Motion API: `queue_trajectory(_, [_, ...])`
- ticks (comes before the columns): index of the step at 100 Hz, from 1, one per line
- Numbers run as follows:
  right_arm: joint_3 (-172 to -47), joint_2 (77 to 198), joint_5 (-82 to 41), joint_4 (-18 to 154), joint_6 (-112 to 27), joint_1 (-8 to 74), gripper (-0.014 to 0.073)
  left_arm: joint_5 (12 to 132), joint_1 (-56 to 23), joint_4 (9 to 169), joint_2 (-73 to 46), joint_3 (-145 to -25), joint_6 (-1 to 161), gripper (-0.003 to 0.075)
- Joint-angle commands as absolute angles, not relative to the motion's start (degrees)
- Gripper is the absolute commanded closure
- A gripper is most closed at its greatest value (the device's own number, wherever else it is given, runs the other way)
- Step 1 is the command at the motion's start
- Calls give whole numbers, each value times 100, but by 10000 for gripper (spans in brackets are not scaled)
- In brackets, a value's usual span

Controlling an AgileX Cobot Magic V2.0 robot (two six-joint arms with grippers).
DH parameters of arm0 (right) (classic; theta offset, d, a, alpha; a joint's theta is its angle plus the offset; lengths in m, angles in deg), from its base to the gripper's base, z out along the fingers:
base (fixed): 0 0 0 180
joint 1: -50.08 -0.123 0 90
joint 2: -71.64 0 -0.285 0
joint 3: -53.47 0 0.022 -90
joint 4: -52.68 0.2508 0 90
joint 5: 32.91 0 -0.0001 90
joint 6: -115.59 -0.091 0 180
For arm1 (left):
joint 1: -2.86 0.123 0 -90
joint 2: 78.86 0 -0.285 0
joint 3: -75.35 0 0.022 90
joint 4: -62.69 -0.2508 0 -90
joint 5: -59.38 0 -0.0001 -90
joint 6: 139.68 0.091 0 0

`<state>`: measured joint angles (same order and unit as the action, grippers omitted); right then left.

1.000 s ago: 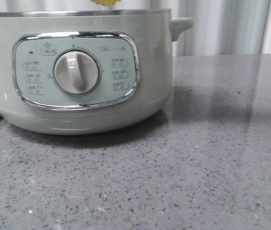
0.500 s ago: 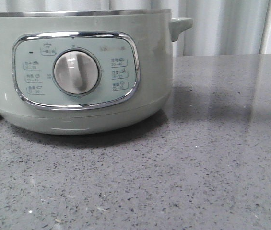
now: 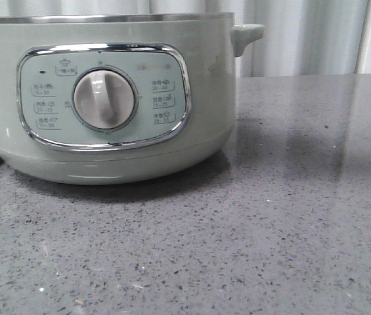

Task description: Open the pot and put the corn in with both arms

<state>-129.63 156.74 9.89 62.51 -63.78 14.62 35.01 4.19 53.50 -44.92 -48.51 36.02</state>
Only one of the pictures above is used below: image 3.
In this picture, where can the pale green electric pot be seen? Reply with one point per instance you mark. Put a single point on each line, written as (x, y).
(181, 65)

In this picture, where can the grey round control knob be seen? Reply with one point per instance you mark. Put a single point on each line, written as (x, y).
(104, 99)

